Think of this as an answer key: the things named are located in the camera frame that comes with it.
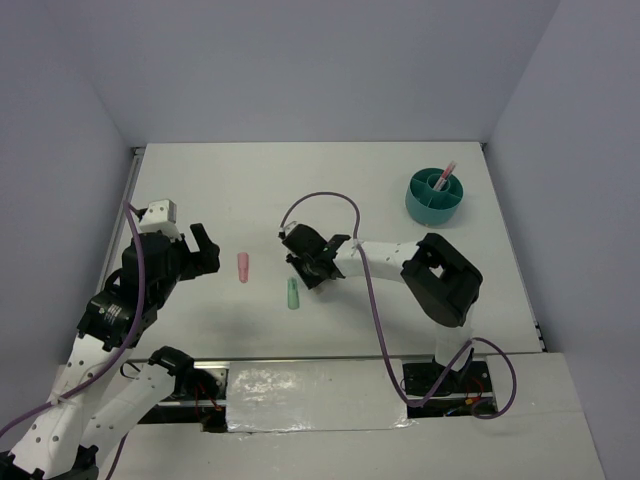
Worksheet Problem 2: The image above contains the pink translucent pen cap tube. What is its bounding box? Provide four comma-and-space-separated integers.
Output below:
237, 252, 250, 283

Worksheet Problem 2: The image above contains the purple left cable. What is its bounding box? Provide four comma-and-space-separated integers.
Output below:
0, 200, 149, 480

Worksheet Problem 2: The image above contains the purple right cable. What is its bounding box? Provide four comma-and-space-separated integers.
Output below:
279, 192, 519, 420

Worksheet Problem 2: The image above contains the green glue stick tube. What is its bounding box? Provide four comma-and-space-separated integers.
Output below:
287, 277, 300, 310

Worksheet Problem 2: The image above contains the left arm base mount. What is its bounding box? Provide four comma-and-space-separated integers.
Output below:
139, 346, 228, 433

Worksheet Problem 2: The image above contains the thin purple pen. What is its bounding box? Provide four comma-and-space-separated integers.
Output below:
433, 167, 451, 191

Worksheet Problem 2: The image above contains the pink pen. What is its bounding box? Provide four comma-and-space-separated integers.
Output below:
434, 161, 457, 191

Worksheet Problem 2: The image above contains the teal round divided container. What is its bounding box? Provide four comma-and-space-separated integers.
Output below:
405, 168, 464, 226

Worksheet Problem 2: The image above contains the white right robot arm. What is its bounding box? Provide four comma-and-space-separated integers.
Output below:
279, 222, 483, 391

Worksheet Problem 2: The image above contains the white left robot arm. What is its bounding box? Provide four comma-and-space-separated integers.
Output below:
1, 222, 221, 479

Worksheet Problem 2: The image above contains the aluminium table edge rail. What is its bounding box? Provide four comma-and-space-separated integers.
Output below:
98, 147, 146, 289

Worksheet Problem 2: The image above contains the silver foil cover plate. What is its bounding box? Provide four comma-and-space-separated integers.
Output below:
226, 360, 410, 433

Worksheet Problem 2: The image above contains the purple cable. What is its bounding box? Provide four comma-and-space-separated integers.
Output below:
0, 200, 149, 480
279, 192, 519, 420

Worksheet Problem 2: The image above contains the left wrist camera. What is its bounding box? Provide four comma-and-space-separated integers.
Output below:
139, 199, 180, 239

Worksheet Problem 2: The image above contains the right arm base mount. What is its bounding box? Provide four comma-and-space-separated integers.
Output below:
401, 359, 498, 419

